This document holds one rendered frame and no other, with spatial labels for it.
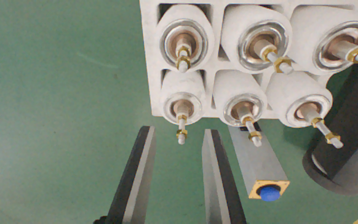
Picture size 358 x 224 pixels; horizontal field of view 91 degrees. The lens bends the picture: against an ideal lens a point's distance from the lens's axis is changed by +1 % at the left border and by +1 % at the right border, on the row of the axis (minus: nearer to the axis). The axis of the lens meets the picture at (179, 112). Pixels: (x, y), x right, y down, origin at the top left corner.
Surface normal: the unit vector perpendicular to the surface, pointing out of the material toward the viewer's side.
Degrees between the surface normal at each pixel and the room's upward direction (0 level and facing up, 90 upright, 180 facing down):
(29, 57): 0
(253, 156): 90
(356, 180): 45
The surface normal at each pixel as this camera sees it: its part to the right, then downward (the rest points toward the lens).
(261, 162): 0.00, -0.81
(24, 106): -0.03, 0.59
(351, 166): -0.74, 0.42
